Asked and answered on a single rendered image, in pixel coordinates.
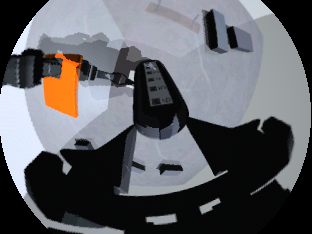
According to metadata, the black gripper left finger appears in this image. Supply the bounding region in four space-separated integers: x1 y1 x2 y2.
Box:
60 124 137 194

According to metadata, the dark grey switch panel with green rocker switches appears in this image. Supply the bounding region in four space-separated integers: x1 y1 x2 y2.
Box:
133 60 189 140

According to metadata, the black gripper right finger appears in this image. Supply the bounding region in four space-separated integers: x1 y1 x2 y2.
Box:
187 117 261 177

